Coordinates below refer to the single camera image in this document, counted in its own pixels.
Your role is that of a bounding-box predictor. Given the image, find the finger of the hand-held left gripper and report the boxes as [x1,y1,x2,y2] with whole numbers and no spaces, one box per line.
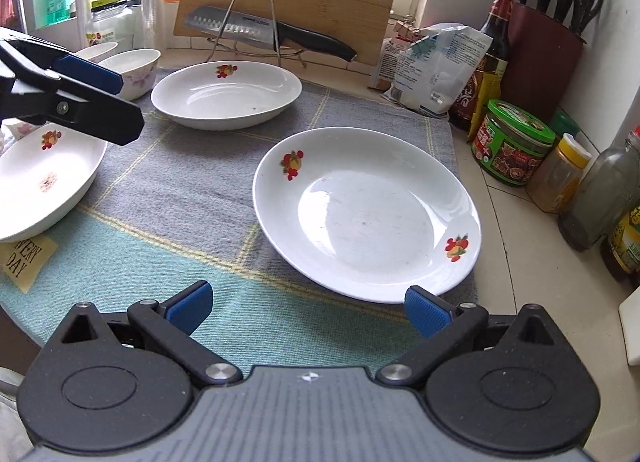
[0,69,146,146]
[0,26,124,95]

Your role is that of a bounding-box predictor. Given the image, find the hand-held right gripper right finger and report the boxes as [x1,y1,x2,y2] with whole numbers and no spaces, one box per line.
[375,286,576,387]

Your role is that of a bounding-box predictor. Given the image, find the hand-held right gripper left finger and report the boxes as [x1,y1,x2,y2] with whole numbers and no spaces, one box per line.
[47,281,246,387]

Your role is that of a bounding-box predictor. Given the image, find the white bowl with pink flowers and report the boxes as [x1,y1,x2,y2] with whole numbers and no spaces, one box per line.
[75,42,119,63]
[97,49,162,101]
[0,117,48,155]

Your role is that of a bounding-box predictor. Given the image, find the white plate with fruit print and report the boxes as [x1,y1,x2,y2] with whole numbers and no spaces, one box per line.
[252,127,482,304]
[0,123,108,243]

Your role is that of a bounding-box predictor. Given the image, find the stack of small white dishes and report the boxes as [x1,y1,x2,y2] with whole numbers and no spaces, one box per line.
[150,60,303,131]

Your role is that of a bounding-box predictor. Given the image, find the glass jar with green lid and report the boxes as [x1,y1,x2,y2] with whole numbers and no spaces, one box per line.
[84,0,143,48]

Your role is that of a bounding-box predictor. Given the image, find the dark red object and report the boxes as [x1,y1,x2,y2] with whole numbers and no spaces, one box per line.
[0,0,27,35]

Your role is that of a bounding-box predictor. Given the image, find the grey blue checked cloth mat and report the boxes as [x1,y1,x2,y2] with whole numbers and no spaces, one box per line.
[0,66,478,378]

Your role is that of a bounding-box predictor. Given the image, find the yellow lid spice jar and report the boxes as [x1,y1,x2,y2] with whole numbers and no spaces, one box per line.
[526,133,592,214]

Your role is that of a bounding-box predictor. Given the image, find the green lid sauce jar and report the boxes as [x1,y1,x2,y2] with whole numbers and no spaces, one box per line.
[471,99,557,187]

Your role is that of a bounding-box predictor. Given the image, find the clear glass bottle red cap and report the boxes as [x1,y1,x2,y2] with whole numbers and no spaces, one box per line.
[557,126,640,253]

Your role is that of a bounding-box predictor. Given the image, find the white plastic box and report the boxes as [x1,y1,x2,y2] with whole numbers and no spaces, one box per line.
[618,287,640,368]

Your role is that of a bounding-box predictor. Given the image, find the person's white clothing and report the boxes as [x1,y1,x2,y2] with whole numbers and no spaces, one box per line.
[0,367,46,462]

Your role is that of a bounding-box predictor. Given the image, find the yellow seasoning bottle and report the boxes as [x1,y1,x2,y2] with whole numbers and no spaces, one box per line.
[467,69,502,143]

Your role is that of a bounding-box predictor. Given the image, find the small green cap jar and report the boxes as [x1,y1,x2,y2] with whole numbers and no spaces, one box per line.
[550,109,582,140]

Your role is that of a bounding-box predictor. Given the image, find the white blue food bag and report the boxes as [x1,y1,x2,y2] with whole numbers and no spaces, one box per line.
[390,22,493,119]

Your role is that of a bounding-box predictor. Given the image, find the white red food bag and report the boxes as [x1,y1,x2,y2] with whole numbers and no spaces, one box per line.
[369,16,441,92]

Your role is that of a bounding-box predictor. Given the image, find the dark red knife block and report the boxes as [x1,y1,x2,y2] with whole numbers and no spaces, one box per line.
[501,2,587,125]

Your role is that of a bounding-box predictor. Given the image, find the dark soy sauce bottle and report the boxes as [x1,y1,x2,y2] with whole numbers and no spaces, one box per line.
[448,0,518,131]

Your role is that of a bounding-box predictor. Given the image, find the metal binder clip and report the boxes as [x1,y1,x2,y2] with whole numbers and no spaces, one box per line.
[391,13,423,42]

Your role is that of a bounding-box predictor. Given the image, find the black scissors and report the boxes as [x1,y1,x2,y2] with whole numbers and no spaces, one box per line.
[570,0,605,35]

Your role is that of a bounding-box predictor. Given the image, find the kitchen knife with black handle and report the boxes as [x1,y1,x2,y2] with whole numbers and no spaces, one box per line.
[182,6,358,62]

